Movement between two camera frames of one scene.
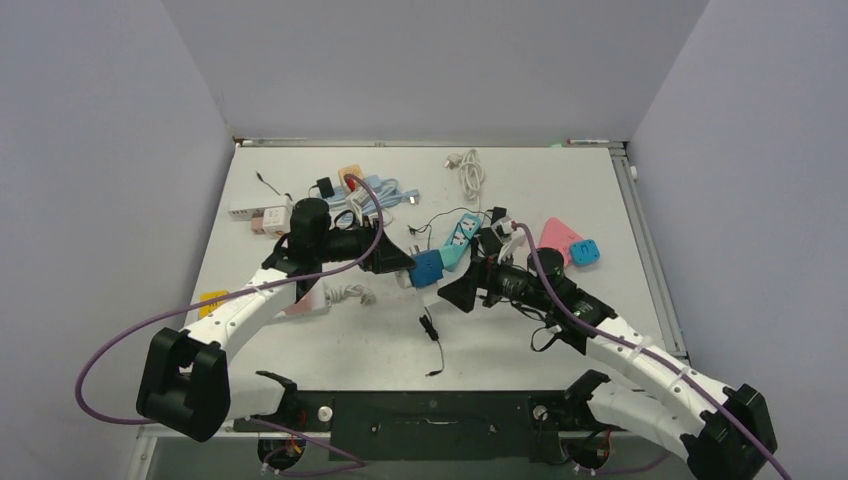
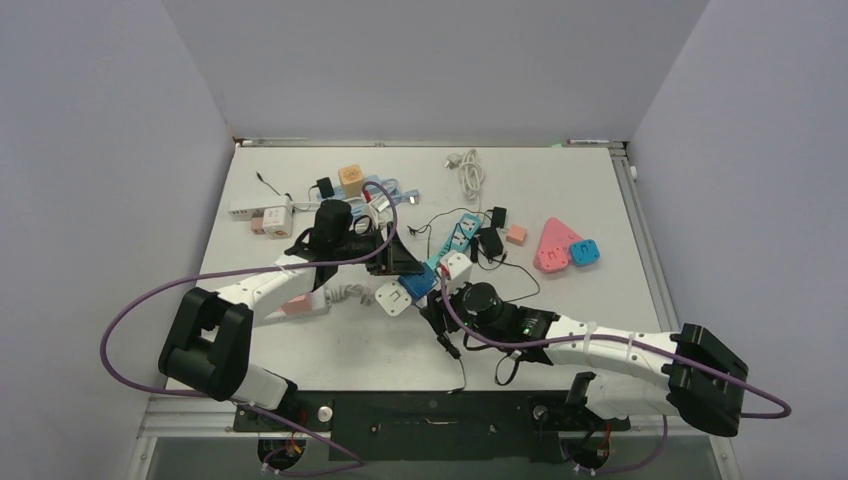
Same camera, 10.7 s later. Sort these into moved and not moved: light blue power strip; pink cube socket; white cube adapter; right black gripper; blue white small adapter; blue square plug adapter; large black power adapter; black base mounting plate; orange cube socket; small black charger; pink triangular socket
Moved: large black power adapter; blue white small adapter; right black gripper
Not moved: pink cube socket; orange cube socket; small black charger; black base mounting plate; blue square plug adapter; white cube adapter; pink triangular socket; light blue power strip
